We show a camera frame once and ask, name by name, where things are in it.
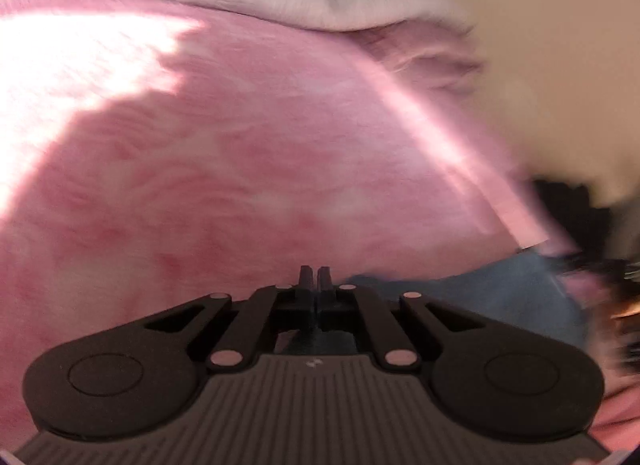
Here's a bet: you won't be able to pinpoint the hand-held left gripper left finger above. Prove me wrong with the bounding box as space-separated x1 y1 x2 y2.
144 265 316 372

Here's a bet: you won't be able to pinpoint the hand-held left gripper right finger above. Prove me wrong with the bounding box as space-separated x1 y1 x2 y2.
317 265 487 372

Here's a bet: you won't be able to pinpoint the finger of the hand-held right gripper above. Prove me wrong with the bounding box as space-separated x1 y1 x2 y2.
552 251 633 278

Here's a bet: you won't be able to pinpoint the blue denim jeans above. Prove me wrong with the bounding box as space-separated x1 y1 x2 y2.
345 250 588 346

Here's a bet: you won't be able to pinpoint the black garment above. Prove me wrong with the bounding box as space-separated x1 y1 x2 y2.
532 178 613 258

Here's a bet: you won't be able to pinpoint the pink floral blanket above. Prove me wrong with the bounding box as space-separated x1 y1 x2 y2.
0 0 576 396

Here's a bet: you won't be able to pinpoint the lilac pillow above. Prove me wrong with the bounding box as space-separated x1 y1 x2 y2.
350 20 571 253

